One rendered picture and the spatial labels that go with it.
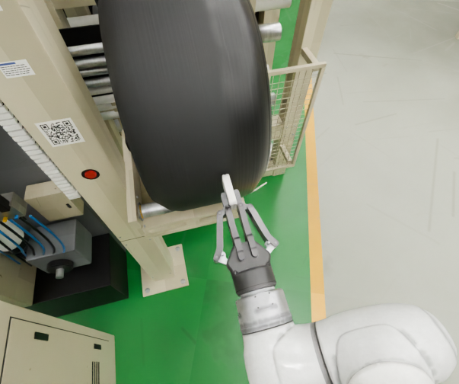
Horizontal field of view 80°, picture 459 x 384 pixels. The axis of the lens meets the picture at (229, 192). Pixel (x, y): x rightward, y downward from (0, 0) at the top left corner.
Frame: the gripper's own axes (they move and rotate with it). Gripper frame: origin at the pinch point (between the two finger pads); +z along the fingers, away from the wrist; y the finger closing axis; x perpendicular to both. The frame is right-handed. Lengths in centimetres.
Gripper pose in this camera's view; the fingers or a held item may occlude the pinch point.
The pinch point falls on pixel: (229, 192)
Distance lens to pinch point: 57.2
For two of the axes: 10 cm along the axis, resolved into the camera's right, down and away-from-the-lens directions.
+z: -2.5, -8.8, 4.0
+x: -0.4, 4.2, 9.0
